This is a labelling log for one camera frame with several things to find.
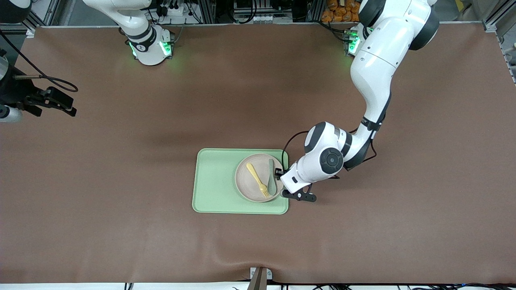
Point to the yellow plastic fork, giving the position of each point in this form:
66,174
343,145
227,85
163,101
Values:
256,177

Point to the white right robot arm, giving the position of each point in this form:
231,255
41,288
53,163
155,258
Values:
145,44

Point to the brown table mat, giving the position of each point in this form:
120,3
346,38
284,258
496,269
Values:
121,201

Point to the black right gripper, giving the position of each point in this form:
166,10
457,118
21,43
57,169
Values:
19,93

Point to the mint green rectangular tray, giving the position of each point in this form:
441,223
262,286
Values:
213,181

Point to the white power strip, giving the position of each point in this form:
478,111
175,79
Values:
175,11

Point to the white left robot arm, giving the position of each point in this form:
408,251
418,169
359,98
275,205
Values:
379,60

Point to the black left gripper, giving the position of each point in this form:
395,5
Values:
279,172

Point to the grey power strip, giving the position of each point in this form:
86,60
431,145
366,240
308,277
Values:
254,18

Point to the metal table clamp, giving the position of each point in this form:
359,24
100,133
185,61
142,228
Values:
260,278

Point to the pale green plastic spoon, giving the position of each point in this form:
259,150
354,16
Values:
271,179

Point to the round white speckled plate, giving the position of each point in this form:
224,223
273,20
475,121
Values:
248,187

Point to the orange packaged items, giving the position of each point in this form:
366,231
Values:
336,12

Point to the aluminium frame post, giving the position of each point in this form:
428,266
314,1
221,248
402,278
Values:
44,14
498,18

